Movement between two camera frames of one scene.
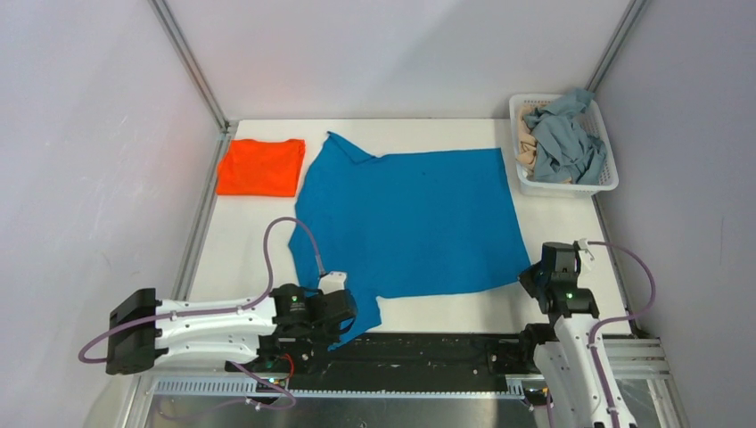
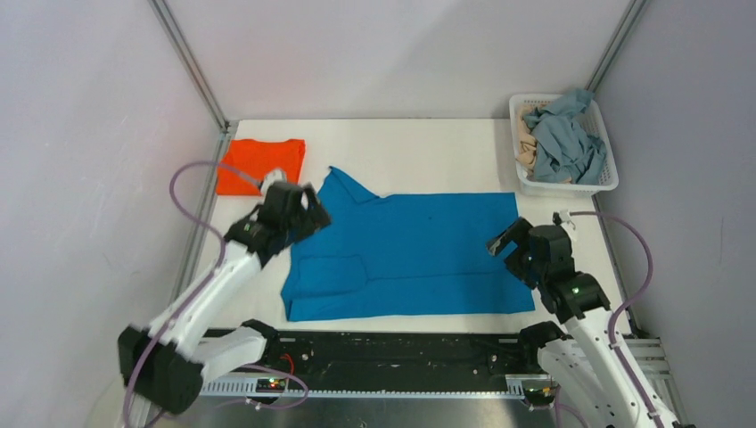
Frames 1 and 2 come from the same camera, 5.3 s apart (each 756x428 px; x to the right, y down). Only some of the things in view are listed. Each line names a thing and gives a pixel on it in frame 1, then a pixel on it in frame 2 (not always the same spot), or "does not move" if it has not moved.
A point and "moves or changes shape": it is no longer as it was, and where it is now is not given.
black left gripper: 329,337 to 315,218
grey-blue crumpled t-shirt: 567,145 does not move
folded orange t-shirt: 267,168 does not move
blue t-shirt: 406,224 moves or changes shape
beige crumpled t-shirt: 526,151 does not move
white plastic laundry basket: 610,178 does not move
